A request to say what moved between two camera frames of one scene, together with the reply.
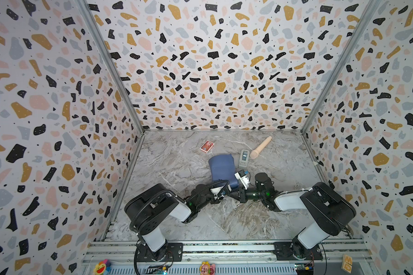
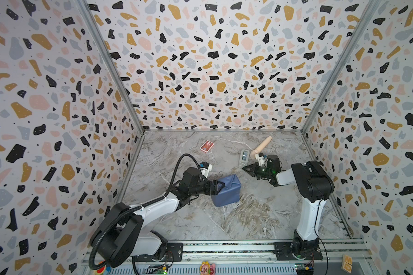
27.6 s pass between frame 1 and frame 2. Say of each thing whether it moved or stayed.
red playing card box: stayed
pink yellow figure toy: stayed
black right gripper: moved
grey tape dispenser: stayed
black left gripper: moved
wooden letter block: stayed
